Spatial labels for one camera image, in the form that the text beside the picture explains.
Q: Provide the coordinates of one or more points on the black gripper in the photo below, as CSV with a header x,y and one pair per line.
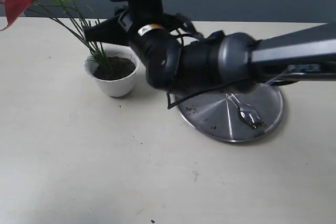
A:
x,y
140,23

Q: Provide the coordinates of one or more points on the red artificial anthurium flower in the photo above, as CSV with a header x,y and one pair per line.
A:
x,y
65,13

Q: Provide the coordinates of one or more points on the small metal spoon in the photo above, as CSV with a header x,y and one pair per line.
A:
x,y
247,113

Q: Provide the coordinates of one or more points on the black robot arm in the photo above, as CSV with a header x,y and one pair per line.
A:
x,y
179,60

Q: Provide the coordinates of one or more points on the dark soil in pot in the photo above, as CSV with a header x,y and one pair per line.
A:
x,y
114,68

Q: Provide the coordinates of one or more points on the white scalloped flower pot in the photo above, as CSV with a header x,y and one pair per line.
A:
x,y
120,87

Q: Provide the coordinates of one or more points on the round steel plate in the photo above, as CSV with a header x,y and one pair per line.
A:
x,y
217,117

